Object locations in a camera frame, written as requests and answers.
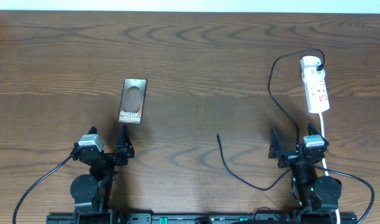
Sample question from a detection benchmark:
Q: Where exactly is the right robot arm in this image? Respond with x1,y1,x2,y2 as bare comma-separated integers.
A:
268,124,342,223

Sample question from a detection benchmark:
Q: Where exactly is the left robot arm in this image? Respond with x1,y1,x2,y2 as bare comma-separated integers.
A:
70,124,134,223

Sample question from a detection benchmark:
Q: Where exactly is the white power strip cord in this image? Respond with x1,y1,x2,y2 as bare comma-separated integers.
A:
318,112,341,224

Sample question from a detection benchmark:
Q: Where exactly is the white power strip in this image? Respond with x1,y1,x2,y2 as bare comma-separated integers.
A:
300,55,330,114

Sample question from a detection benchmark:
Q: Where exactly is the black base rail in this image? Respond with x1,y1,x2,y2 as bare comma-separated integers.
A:
46,212,358,224

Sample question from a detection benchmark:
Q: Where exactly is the black charger cable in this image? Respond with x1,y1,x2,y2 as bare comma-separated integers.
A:
216,49,326,192

